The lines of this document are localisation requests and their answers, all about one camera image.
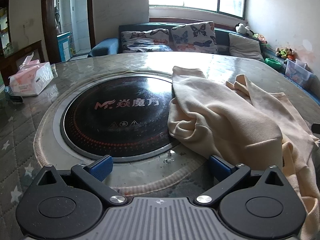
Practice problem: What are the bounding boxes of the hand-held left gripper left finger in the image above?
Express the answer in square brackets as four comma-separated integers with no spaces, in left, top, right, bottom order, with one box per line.
[35,154,126,205]

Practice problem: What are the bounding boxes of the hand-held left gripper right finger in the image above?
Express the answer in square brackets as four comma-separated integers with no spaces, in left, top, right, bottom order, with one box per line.
[194,154,286,207]

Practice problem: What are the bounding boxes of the cream garment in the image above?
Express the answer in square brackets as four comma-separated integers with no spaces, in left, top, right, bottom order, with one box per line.
[167,66,320,240]

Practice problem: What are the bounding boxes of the black round induction cooktop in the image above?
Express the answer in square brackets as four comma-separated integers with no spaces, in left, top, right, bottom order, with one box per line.
[59,74,181,158]

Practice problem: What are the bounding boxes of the clear plastic storage box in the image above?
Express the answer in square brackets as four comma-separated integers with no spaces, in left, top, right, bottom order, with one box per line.
[284,59,314,88]

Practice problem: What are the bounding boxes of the green bowl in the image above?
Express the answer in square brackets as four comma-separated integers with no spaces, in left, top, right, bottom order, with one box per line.
[265,58,283,68]

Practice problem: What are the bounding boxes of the small plush toys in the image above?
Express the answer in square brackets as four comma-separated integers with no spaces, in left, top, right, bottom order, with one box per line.
[275,46,296,60]

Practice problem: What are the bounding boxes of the grey cushion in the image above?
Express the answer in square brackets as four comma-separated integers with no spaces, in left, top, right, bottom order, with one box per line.
[228,33,265,62]

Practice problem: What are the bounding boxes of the pink white tissue pack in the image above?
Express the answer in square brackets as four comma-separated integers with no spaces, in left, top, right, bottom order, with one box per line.
[8,52,54,97]

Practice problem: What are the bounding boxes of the dark blue sofa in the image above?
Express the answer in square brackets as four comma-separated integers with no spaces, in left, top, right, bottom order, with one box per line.
[87,22,320,98]

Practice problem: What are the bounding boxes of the panda plush toy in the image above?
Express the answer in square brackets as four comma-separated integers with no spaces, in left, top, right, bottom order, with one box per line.
[235,23,254,37]

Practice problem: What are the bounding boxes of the blue cabinet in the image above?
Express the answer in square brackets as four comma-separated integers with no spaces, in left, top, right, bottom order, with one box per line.
[57,32,73,62]

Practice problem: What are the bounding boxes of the flat butterfly print cushion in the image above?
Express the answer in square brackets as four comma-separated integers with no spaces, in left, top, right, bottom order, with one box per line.
[120,29,173,53]

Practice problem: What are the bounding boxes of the upright butterfly print cushion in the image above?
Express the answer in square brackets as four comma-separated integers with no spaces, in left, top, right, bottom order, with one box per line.
[170,21,217,54]

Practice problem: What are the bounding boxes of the dark wooden door frame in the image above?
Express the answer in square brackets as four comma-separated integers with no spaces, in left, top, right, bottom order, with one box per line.
[41,0,97,63]

